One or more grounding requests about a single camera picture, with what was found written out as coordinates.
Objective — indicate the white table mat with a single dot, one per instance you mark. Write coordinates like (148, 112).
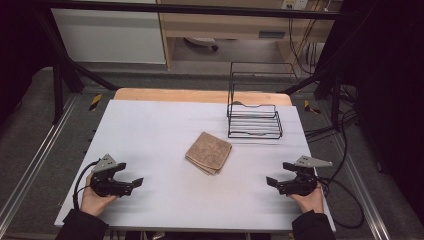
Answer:
(166, 200)

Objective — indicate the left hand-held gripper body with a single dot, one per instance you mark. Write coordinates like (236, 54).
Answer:
(106, 186)

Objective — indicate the aluminium rail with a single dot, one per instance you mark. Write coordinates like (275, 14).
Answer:
(366, 196)
(30, 173)

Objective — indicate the wooden desk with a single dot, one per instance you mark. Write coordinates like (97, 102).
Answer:
(216, 26)

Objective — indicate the person's right hand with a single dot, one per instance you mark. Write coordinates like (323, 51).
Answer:
(310, 201)

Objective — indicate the person's left hand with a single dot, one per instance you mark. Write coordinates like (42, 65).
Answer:
(95, 201)

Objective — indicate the yellow black tape marker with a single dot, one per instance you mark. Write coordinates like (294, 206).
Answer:
(310, 107)
(95, 102)

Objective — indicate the brown towel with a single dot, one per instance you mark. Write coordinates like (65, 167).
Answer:
(210, 153)

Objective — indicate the black frame crossbar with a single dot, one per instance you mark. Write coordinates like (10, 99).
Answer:
(200, 9)

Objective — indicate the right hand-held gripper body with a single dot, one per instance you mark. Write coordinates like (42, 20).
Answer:
(300, 185)

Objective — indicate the white power strip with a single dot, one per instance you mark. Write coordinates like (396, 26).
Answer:
(295, 4)

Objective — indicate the office chair base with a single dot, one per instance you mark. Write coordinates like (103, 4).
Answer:
(201, 42)

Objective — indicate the white cabinet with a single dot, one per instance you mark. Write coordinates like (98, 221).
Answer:
(110, 33)

